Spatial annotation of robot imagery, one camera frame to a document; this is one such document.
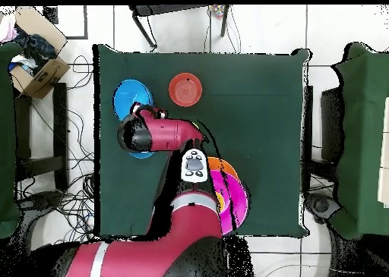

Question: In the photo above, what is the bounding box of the large blue bowl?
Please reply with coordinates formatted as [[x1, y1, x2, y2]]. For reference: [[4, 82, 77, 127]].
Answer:
[[112, 78, 155, 122]]

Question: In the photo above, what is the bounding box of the small red bowl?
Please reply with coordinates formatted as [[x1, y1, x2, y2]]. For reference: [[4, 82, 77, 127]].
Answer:
[[168, 72, 204, 108]]

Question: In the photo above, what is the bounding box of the large orange bowl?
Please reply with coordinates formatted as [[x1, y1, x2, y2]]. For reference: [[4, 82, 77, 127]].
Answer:
[[207, 156, 239, 181]]

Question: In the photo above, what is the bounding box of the large pink bowl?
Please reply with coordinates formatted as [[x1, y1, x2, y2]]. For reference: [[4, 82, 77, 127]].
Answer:
[[209, 168, 249, 236]]

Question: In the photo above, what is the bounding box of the small teal blue bowl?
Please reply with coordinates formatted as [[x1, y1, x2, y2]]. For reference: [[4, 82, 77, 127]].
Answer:
[[128, 150, 157, 160]]

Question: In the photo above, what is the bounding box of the dark green table cloth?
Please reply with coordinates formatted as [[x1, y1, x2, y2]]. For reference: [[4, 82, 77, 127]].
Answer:
[[92, 43, 311, 238]]

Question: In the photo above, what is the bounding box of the cardboard box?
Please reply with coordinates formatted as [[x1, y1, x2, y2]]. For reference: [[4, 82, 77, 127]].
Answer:
[[10, 5, 71, 99]]

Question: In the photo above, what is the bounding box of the colourful small item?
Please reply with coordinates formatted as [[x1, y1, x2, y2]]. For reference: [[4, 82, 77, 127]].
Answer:
[[209, 4, 226, 20]]

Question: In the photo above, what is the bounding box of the dark blue cloth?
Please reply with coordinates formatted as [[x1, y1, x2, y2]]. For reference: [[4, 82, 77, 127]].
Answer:
[[13, 26, 57, 74]]

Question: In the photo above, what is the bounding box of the green covered table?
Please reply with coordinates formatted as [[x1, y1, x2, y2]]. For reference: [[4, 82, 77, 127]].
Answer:
[[330, 42, 389, 240], [0, 42, 24, 240]]

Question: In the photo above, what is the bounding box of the pink cloth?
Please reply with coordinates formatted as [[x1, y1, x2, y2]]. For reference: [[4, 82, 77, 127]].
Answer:
[[0, 14, 17, 44]]

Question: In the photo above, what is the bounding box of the black bench frame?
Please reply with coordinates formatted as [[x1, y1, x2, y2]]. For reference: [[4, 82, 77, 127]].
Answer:
[[13, 82, 69, 191]]

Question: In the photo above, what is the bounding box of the black cable tangle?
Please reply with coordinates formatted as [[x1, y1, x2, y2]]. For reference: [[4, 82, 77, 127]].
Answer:
[[14, 55, 98, 247]]

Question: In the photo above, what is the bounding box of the black stool frame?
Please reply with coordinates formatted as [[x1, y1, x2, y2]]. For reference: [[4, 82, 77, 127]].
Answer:
[[128, 4, 231, 50]]

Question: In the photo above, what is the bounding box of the thin black square frame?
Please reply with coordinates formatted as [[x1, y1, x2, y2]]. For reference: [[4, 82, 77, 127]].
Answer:
[[43, 5, 89, 40]]

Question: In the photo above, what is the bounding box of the blue cable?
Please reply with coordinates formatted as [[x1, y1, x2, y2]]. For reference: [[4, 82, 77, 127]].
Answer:
[[68, 212, 93, 241]]

